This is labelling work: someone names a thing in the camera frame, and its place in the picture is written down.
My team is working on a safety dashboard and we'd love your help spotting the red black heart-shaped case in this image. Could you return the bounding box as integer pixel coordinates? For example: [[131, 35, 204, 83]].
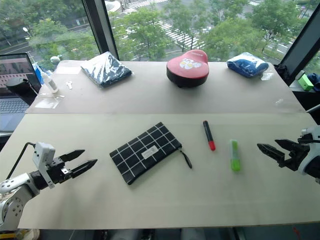
[[166, 49, 209, 89]]

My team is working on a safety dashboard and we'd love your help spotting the black checkered pencil pouch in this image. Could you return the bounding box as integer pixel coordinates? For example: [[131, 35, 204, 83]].
[[109, 121, 193, 186]]

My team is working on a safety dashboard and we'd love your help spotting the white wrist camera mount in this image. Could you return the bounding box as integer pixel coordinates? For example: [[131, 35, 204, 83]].
[[32, 142, 56, 189], [298, 125, 320, 176]]

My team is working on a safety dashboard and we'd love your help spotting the white squeeze bottle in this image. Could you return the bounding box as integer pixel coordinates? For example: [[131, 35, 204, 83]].
[[39, 69, 60, 95]]

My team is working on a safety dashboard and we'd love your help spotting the blue white packaged cloth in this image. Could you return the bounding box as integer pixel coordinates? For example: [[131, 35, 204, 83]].
[[226, 51, 270, 79]]

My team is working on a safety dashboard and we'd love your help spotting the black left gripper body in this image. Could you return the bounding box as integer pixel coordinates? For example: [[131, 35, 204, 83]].
[[46, 157, 72, 185]]

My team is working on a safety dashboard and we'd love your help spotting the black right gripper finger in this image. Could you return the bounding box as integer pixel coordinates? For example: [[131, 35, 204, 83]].
[[256, 143, 287, 165], [274, 139, 300, 152]]

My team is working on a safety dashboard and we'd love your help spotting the dark blue packaged cloth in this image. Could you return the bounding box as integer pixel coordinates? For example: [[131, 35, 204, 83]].
[[80, 51, 133, 88]]

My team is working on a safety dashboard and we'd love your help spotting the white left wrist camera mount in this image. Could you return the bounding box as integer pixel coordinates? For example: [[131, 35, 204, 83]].
[[32, 142, 56, 189]]

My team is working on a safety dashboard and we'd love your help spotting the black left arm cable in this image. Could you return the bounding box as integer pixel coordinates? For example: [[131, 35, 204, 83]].
[[5, 142, 37, 181]]

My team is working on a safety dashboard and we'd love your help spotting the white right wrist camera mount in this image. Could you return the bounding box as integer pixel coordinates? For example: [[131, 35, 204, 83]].
[[298, 125, 320, 176]]

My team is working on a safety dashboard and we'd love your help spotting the green highlighter pen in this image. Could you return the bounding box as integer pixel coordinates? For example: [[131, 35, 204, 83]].
[[229, 139, 242, 172]]

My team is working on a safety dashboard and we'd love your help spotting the green box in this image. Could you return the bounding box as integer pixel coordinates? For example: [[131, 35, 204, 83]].
[[298, 74, 315, 92]]

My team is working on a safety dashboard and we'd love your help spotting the black window frame post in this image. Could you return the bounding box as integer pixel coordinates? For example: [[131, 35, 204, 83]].
[[279, 3, 320, 87], [81, 0, 121, 61]]

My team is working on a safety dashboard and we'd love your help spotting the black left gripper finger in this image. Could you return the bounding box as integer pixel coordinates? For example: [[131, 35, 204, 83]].
[[69, 159, 98, 179], [59, 149, 86, 163]]

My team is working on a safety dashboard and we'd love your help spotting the laptop computer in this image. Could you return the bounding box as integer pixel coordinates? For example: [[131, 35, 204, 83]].
[[0, 52, 42, 133]]

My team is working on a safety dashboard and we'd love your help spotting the black round device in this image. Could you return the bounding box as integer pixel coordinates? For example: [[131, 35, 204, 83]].
[[5, 76, 39, 106]]

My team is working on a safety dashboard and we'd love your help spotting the clear plastic sheet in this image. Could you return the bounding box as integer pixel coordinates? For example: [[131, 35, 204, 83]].
[[34, 98, 61, 109]]

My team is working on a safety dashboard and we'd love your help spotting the black red marker pen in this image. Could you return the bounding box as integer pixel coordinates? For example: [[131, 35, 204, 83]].
[[202, 120, 217, 152]]

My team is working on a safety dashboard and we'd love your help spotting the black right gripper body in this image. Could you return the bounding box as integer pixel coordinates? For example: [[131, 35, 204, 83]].
[[278, 141, 311, 172]]

